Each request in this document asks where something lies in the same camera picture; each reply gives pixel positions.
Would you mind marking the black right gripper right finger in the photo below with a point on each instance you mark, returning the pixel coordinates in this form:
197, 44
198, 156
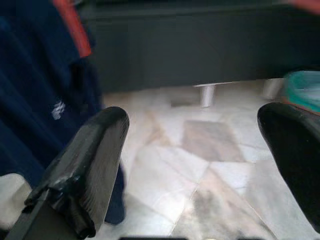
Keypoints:
295, 150

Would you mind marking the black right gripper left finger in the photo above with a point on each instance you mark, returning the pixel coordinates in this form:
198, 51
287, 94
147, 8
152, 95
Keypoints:
95, 155

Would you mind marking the red plastic hanger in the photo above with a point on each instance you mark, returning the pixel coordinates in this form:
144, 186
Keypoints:
307, 5

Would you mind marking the red bin teal bag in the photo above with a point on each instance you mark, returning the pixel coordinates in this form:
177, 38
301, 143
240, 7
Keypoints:
305, 87

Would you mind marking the navy shirt red collar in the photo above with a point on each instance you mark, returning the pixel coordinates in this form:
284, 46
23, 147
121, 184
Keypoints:
30, 87

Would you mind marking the black TV console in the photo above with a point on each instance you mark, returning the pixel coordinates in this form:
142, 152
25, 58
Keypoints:
187, 45

